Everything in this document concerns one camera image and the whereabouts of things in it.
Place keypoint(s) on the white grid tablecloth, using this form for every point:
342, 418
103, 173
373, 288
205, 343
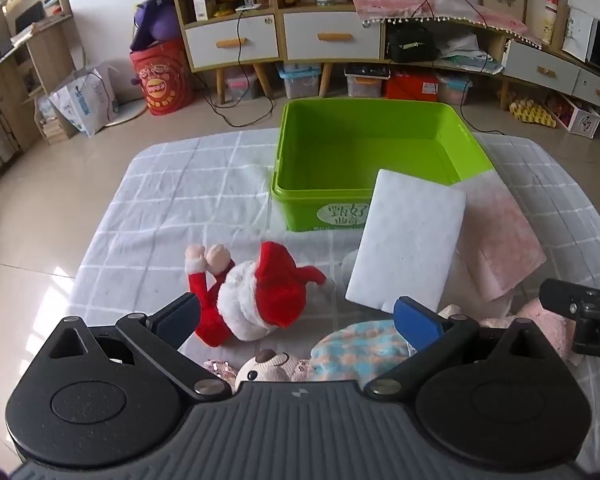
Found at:
215, 190

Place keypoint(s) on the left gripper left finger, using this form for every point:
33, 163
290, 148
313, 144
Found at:
157, 338

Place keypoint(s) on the purple plush toy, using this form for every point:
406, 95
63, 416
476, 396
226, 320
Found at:
155, 21

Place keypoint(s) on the pink lace cabinet cloth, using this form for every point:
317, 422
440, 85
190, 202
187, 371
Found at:
460, 11

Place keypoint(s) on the wooden tv cabinet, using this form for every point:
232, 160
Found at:
335, 34

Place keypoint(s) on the red snack bucket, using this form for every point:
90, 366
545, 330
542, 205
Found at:
162, 72

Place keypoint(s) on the clear storage box blue lid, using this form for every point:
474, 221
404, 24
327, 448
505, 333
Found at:
300, 80

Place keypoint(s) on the white foam sponge block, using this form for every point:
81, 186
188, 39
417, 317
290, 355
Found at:
408, 242

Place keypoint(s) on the microwave oven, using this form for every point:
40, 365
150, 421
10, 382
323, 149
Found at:
582, 37

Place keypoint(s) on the red santa plush toy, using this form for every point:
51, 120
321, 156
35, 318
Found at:
250, 300

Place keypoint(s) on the red cardboard box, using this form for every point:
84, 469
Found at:
416, 86

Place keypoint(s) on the pink fluffy plush toy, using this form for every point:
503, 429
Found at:
559, 331

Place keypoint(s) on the green plastic bin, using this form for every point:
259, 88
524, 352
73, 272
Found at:
330, 150

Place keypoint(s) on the small bear plush toy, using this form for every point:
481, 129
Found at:
267, 366

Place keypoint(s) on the pink stained sponge block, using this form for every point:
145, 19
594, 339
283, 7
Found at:
497, 244

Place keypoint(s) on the wooden bookshelf desk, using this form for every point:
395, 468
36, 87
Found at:
39, 49

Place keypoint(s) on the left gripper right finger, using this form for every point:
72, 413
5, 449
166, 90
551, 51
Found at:
438, 342

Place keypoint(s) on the yellow egg tray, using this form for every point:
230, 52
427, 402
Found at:
531, 112

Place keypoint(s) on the black bag on shelf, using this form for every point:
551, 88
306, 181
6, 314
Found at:
410, 43

